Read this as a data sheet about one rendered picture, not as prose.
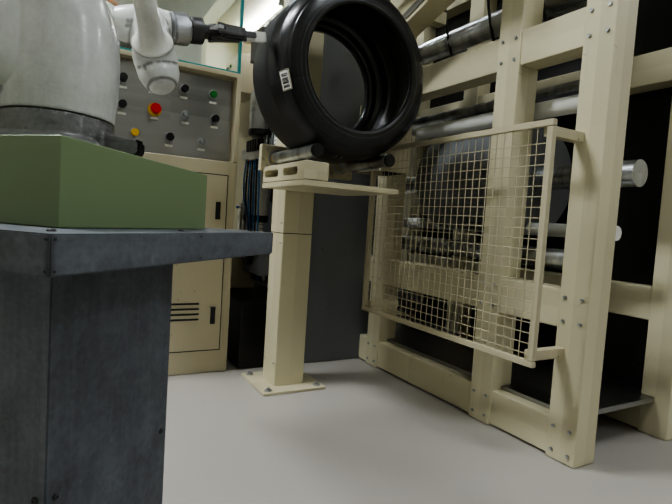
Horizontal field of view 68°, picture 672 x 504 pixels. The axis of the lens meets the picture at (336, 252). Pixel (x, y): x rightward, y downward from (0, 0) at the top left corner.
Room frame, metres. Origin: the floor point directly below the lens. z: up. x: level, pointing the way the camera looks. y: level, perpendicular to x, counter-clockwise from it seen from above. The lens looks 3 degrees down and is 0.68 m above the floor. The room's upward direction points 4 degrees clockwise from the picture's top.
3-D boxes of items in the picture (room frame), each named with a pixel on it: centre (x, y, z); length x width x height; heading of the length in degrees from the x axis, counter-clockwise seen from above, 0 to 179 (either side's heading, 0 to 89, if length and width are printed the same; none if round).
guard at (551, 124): (1.78, -0.36, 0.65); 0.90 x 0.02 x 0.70; 30
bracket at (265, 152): (1.97, 0.13, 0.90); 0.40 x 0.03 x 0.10; 120
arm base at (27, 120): (0.75, 0.41, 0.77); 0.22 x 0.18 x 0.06; 85
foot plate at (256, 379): (2.02, 0.19, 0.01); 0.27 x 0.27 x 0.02; 30
